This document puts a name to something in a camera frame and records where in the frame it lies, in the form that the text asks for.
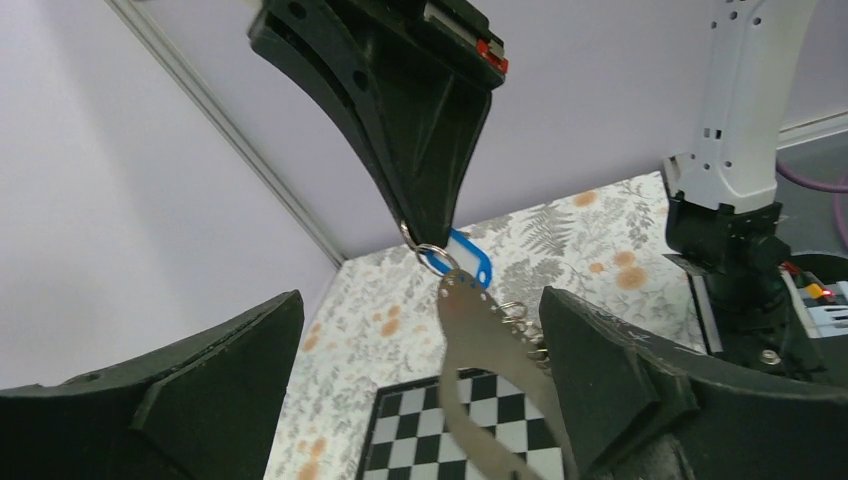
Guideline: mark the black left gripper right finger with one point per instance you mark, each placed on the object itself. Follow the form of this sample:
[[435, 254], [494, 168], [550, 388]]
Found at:
[[623, 390]]

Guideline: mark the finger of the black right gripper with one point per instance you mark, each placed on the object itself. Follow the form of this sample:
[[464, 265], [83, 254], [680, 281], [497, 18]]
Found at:
[[408, 83]]

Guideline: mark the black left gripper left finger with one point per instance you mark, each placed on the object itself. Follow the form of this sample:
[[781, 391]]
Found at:
[[205, 407]]

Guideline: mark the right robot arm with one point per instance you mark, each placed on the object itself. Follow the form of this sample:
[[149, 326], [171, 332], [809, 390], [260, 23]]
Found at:
[[723, 210]]

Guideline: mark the floral table cloth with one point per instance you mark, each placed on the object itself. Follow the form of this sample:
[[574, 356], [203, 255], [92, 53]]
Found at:
[[377, 326]]

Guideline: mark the black white chessboard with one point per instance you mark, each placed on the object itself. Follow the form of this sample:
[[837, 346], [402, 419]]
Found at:
[[407, 436]]

